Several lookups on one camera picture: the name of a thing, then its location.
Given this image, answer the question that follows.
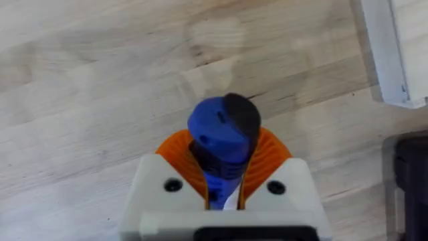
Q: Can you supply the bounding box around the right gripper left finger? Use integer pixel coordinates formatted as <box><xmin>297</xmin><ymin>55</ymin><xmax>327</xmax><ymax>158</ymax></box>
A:
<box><xmin>119</xmin><ymin>129</ymin><xmax>209</xmax><ymax>236</ymax></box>

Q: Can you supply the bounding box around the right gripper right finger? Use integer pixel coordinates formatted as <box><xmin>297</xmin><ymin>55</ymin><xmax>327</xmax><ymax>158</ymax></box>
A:
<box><xmin>239</xmin><ymin>127</ymin><xmax>332</xmax><ymax>239</ymax></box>

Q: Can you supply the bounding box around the blue electric screwdriver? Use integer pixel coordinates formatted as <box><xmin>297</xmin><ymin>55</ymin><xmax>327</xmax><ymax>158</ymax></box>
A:
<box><xmin>187</xmin><ymin>92</ymin><xmax>262</xmax><ymax>211</ymax></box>

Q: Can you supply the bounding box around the black object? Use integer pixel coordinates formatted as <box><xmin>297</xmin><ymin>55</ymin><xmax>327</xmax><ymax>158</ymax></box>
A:
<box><xmin>384</xmin><ymin>133</ymin><xmax>428</xmax><ymax>241</ymax></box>

